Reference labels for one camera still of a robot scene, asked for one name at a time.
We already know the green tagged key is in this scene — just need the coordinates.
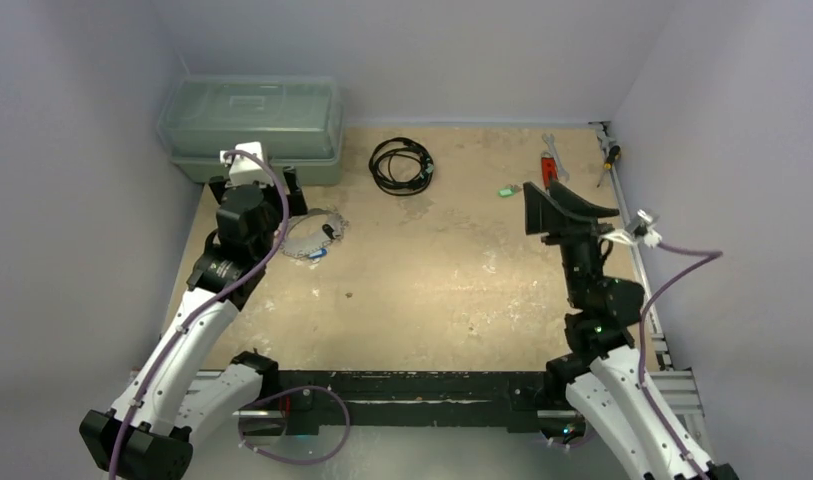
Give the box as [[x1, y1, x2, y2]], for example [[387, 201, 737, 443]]
[[498, 185, 522, 198]]

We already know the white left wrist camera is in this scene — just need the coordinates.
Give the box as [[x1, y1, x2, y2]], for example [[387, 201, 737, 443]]
[[219, 141, 274, 187]]

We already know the large metal keyring with keys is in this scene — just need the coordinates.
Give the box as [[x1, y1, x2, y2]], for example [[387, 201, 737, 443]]
[[280, 208, 349, 259]]

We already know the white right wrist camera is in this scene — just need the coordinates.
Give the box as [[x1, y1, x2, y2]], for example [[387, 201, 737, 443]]
[[600, 209, 662, 248]]

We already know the red handled adjustable wrench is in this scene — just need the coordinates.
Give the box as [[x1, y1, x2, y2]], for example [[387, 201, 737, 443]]
[[540, 151, 559, 189]]

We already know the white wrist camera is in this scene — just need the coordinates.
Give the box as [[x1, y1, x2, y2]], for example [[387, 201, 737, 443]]
[[600, 209, 662, 248], [219, 141, 274, 187]]

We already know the coiled black cable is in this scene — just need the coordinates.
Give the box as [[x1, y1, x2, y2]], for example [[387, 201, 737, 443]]
[[368, 137, 436, 197]]

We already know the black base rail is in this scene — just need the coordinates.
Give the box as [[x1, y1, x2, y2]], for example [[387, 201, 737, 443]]
[[236, 370, 586, 442]]

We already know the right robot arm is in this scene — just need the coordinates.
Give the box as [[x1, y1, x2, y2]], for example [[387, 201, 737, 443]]
[[522, 181, 737, 479]]

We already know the silver open-end wrench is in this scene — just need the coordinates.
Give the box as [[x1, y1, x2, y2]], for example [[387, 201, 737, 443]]
[[542, 134, 570, 182]]

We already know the aluminium side rail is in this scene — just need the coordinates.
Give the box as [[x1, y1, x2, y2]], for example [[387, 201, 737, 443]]
[[589, 122, 689, 460]]

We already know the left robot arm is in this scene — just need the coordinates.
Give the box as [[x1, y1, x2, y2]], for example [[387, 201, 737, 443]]
[[79, 165, 308, 479]]

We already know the yellow black screwdriver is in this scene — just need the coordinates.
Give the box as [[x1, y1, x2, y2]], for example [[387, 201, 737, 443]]
[[596, 144, 622, 188]]

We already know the green plastic toolbox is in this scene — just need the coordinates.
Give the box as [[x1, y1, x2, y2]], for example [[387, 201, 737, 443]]
[[157, 75, 344, 186]]

